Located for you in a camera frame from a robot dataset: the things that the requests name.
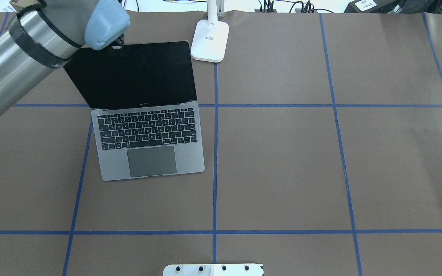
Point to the black labelled box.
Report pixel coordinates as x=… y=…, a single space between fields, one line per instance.
x=371 y=6

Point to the black power strip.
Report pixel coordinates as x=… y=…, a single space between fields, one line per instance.
x=284 y=6

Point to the grey laptop computer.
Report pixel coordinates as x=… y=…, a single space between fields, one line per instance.
x=145 y=111

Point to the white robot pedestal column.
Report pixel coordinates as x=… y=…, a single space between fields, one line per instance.
x=226 y=269

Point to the white desk lamp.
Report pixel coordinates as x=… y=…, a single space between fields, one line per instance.
x=211 y=35

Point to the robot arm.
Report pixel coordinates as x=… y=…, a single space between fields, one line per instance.
x=42 y=38

